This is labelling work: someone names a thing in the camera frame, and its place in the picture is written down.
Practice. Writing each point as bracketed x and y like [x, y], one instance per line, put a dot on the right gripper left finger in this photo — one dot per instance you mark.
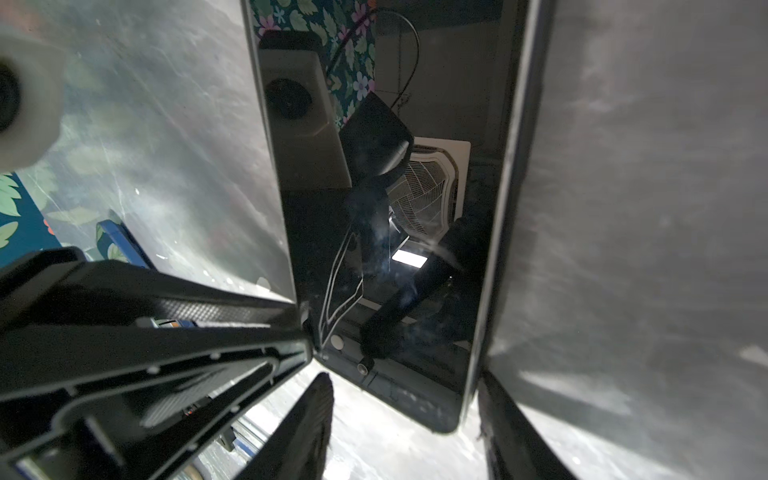
[298, 448]

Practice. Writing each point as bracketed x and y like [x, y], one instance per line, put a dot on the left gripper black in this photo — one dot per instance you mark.
[76, 380]

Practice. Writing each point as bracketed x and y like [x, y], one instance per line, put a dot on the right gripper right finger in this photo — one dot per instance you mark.
[514, 449]

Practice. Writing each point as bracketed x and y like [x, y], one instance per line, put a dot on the black phone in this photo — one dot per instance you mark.
[350, 172]

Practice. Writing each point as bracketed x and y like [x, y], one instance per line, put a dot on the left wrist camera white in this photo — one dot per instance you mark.
[32, 80]

